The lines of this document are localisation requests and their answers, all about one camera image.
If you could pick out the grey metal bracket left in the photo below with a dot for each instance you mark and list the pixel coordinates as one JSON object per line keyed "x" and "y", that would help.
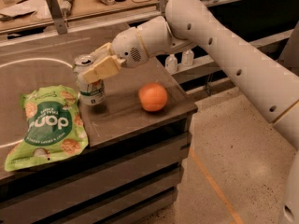
{"x": 57, "y": 16}

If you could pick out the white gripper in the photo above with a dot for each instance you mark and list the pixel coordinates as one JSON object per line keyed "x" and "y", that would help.
{"x": 127, "y": 48}

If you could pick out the left clear sanitizer bottle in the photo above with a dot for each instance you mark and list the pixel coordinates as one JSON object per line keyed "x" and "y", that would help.
{"x": 171, "y": 64}

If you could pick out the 7up soda can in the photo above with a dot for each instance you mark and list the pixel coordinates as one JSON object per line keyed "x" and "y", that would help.
{"x": 89, "y": 93}

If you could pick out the right clear sanitizer bottle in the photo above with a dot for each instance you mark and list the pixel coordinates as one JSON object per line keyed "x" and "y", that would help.
{"x": 187, "y": 57}

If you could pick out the orange fruit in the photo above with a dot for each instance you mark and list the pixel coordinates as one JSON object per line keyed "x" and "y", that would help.
{"x": 153, "y": 97}

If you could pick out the dark counter cabinet drawers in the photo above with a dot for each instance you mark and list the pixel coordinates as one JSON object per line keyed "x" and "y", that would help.
{"x": 131, "y": 170}

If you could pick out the clear sanitizer bottle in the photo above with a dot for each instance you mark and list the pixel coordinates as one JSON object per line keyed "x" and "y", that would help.
{"x": 171, "y": 64}
{"x": 187, "y": 57}

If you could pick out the grey handheld tool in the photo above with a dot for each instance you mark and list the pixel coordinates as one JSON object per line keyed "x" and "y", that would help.
{"x": 66, "y": 7}

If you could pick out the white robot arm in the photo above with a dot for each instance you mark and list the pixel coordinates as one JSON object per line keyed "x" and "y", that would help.
{"x": 272, "y": 88}

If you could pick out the white paper sheets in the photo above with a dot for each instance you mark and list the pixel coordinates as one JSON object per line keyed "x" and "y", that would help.
{"x": 38, "y": 8}

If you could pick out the green rice chip bag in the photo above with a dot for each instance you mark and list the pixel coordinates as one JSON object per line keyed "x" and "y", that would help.
{"x": 55, "y": 129}

